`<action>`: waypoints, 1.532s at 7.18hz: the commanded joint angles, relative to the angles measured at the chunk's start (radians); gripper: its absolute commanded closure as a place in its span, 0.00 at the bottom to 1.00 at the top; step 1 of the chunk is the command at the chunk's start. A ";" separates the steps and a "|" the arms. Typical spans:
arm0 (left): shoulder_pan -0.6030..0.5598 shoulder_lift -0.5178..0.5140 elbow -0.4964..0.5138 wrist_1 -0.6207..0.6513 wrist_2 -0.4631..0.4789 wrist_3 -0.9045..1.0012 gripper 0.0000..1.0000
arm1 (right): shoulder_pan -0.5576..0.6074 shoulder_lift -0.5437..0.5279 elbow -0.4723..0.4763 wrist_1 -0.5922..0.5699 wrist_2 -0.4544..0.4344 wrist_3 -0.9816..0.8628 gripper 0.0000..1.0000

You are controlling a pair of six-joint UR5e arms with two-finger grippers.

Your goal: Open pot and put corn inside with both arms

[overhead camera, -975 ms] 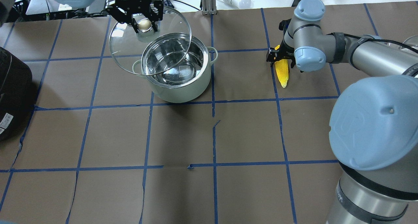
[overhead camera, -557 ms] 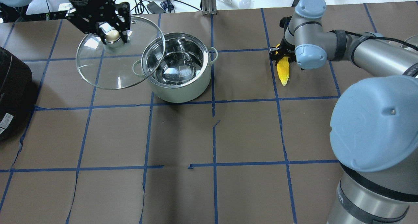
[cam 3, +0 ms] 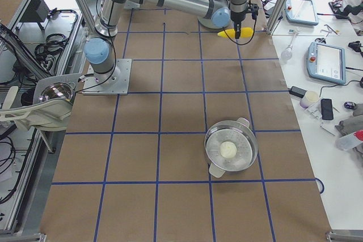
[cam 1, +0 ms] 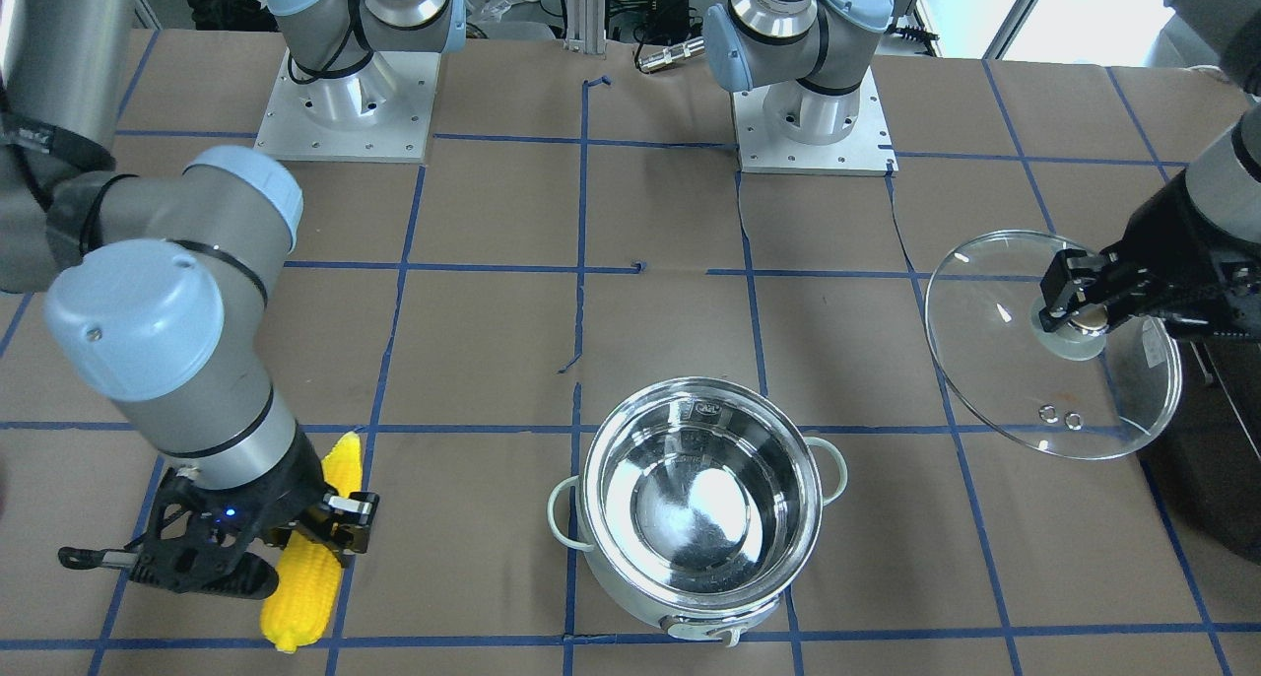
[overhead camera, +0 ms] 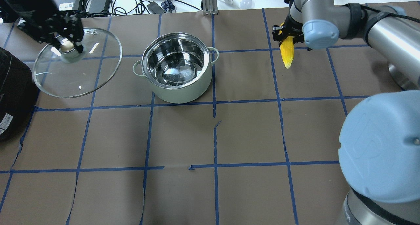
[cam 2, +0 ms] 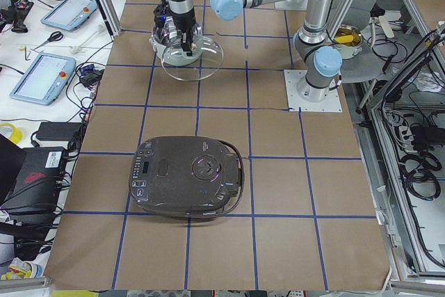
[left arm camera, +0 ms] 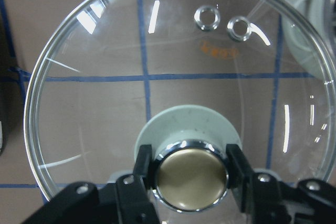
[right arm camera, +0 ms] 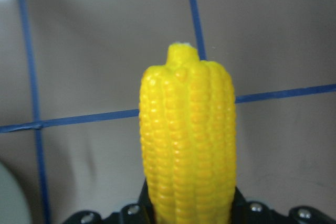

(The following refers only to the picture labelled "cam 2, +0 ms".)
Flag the glass pot lid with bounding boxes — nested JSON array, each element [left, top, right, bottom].
[[161, 35, 224, 81]]

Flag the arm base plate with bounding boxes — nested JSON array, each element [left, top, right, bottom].
[[284, 70, 342, 113]]

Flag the black power adapter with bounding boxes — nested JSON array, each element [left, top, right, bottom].
[[31, 122, 81, 147]]

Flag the teach pendant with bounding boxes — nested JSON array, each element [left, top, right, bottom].
[[40, 0, 97, 31], [10, 52, 76, 105]]

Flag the white chair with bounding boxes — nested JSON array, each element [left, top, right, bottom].
[[328, 0, 382, 84]]

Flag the near teach pendant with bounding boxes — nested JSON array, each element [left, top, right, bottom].
[[10, 52, 76, 105]]

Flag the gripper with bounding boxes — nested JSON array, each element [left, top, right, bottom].
[[172, 11, 196, 56], [153, 3, 173, 38]]

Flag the scissors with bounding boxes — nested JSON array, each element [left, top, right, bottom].
[[35, 31, 64, 49]]

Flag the steel bowl on chair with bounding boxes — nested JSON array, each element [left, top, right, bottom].
[[334, 25, 362, 60]]

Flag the yellow tape roll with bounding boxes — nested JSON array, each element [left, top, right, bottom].
[[0, 122, 24, 145]]

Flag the far teach pendant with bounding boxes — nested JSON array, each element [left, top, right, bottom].
[[40, 0, 97, 31]]

